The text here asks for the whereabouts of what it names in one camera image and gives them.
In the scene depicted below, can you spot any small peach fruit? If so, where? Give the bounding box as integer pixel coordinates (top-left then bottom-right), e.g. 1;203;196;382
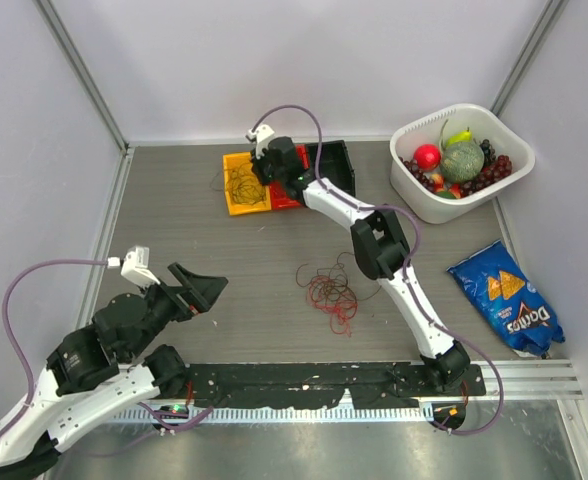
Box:
430;173;462;200

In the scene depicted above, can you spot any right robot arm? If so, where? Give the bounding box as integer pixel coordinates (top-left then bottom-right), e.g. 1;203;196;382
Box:
246;132;471;395

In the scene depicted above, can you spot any dark red grape bunch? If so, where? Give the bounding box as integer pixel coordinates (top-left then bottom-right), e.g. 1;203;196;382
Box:
460;155;513;197

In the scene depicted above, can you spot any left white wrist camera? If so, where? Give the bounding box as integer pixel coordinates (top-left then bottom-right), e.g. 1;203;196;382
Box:
107;245;160;290

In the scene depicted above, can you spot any yellow plastic bin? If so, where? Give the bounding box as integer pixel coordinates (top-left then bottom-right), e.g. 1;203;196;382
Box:
223;152;271;216

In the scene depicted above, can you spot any white slotted cable duct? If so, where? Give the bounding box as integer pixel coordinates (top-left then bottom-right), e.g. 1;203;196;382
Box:
108;403;434;424

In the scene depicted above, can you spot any black plastic bin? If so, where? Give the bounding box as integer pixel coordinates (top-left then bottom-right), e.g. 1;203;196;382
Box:
303;140;356;197

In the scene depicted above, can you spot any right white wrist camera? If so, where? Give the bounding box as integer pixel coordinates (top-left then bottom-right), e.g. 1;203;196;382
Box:
245;124;275;158

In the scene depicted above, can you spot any yellow-green pear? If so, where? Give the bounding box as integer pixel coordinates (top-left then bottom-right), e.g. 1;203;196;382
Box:
445;128;473;148

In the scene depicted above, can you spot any green melon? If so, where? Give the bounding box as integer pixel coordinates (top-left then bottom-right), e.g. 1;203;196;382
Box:
440;142;484;183

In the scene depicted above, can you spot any red brown cable pile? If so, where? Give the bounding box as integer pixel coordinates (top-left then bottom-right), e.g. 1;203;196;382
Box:
294;251;383;339

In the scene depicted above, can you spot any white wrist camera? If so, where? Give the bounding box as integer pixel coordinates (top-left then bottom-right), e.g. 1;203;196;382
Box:
245;124;275;158
107;245;160;290

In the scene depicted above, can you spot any white plastic basket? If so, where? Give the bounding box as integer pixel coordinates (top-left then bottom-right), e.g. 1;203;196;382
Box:
389;103;536;224

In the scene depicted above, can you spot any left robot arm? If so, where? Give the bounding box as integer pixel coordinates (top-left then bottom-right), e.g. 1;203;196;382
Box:
0;251;228;479

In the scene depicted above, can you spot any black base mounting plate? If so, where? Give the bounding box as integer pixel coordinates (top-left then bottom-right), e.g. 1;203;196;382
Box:
178;362;486;410

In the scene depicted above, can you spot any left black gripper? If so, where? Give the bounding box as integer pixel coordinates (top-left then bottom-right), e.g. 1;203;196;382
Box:
126;261;229;359

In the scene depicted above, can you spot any blue Doritos chip bag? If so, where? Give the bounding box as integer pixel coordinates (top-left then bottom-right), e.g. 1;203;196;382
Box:
447;240;565;358

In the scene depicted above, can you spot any red plastic bin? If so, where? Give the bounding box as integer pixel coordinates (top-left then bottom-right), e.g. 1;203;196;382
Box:
267;144;310;211

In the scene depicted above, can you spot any aluminium frame rail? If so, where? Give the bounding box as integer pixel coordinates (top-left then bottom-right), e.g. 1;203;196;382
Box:
473;359;585;401

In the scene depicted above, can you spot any red apple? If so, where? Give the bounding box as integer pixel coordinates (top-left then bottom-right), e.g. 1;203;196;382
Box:
413;144;441;171

